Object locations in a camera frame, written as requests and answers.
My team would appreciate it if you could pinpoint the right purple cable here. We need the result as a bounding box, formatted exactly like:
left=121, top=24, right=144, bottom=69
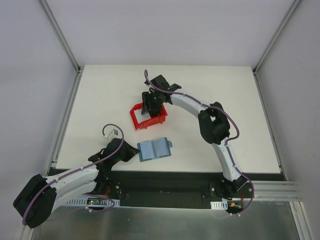
left=144, top=69, right=254, bottom=221

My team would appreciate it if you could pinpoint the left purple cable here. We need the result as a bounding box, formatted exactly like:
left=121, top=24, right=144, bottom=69
left=21, top=123, right=125, bottom=226

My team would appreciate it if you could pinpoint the left aluminium frame post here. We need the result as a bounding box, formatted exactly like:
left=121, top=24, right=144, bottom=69
left=38, top=0, right=82, bottom=74

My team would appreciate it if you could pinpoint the aluminium frame post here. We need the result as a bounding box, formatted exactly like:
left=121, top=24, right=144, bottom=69
left=252, top=0, right=303, bottom=76
left=38, top=0, right=82, bottom=74

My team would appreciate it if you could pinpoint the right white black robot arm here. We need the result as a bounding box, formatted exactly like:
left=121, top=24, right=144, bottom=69
left=141, top=72, right=243, bottom=198

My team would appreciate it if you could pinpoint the red plastic bin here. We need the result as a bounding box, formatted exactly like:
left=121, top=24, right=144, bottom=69
left=129, top=103, right=168, bottom=130

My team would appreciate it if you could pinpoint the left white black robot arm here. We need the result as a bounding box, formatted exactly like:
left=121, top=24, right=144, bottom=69
left=13, top=138, right=140, bottom=229

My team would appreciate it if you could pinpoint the blue leather card holder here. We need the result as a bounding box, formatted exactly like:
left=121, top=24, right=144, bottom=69
left=137, top=137, right=173, bottom=162

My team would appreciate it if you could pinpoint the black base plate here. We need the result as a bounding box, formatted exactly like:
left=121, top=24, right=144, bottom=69
left=82, top=169, right=255, bottom=208

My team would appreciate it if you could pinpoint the left white cable duct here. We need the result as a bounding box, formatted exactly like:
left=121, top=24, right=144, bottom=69
left=63, top=196, right=120, bottom=208

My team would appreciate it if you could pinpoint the purple cable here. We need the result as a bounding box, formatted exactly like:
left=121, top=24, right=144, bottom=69
left=144, top=69, right=254, bottom=221
left=21, top=123, right=125, bottom=226

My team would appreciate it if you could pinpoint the right aluminium frame post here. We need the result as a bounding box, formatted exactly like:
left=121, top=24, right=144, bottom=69
left=252, top=0, right=303, bottom=76

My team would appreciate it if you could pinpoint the white cable duct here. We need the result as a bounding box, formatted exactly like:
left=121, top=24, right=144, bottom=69
left=210, top=200, right=228, bottom=211
left=63, top=196, right=120, bottom=208

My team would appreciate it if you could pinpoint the right white cable duct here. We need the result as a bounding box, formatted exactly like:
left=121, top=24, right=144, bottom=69
left=210, top=200, right=228, bottom=211

